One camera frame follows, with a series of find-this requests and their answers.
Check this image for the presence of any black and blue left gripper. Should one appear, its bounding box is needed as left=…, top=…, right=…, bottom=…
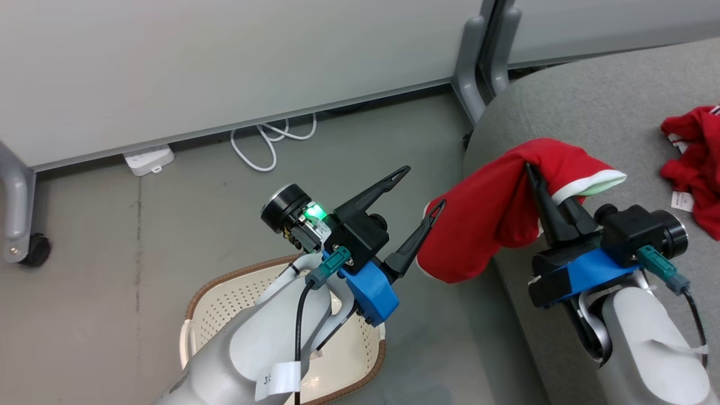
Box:
left=323, top=166, right=446, bottom=327

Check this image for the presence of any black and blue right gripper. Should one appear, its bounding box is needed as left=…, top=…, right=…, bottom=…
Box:
left=526, top=163, right=656, bottom=307

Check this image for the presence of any red garment with white cuff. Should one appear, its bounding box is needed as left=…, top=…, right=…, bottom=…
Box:
left=416, top=138, right=627, bottom=284

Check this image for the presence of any grey fabric sofa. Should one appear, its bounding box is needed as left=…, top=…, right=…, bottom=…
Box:
left=462, top=37, right=720, bottom=405

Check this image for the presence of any crumpled red garment white tag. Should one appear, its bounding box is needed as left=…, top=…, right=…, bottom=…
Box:
left=660, top=105, right=720, bottom=241

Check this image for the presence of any white laundry basket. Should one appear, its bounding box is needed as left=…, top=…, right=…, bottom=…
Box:
left=180, top=254, right=387, bottom=405

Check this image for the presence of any white power strip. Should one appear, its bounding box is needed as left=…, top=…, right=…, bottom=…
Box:
left=124, top=145, right=175, bottom=177

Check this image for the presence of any black caster wheel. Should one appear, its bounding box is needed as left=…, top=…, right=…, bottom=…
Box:
left=20, top=233, right=51, bottom=268

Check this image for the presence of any grey partition foot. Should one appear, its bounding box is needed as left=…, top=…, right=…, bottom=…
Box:
left=0, top=141, right=35, bottom=265

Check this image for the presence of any black cable with teal plug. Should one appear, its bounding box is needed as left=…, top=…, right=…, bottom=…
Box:
left=292, top=247, right=352, bottom=405
left=637, top=245, right=709, bottom=369

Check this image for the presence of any white looped power cable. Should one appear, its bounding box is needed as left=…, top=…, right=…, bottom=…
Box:
left=229, top=112, right=317, bottom=172

